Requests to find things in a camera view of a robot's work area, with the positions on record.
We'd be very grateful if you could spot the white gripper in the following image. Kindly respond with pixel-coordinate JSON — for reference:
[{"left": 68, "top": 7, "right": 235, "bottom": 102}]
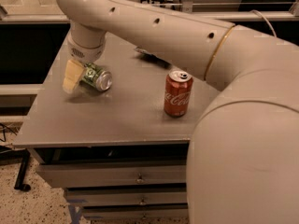
[{"left": 63, "top": 21, "right": 107, "bottom": 93}]

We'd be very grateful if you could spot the green soda can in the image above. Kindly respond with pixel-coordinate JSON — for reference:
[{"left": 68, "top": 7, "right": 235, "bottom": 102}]
[{"left": 82, "top": 63, "right": 112, "bottom": 91}]

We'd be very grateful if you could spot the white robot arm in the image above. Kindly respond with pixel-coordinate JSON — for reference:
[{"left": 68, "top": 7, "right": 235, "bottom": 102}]
[{"left": 56, "top": 0, "right": 299, "bottom": 224}]

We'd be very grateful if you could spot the red Coca-Cola can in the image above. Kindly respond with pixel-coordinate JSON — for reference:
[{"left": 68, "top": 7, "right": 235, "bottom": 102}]
[{"left": 164, "top": 69, "right": 193, "bottom": 117}]

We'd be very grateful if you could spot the blue chip bag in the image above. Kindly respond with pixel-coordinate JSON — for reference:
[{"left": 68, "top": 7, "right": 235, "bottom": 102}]
[{"left": 135, "top": 47, "right": 156, "bottom": 57}]

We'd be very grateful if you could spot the black stand leg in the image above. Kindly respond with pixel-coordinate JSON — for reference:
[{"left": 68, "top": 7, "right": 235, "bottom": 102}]
[{"left": 0, "top": 146, "right": 31, "bottom": 192}]

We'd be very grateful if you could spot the grey metal railing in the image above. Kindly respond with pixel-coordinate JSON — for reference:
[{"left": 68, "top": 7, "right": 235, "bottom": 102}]
[{"left": 0, "top": 0, "right": 299, "bottom": 23}]

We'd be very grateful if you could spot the white cable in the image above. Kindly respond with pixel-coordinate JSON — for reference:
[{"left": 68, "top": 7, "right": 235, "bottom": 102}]
[{"left": 250, "top": 9, "right": 278, "bottom": 38}]

